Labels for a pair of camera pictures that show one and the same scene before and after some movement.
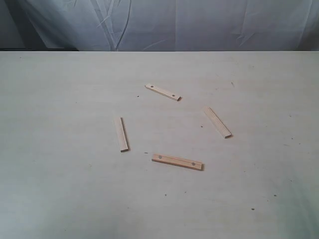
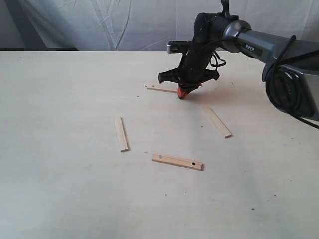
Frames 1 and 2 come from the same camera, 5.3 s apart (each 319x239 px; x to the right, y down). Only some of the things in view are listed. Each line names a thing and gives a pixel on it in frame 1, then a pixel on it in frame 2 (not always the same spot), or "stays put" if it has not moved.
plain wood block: x=222 y=128 stays put
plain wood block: x=122 y=136 stays put
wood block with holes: x=171 y=160 stays put
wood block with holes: x=162 y=91 → x=167 y=86
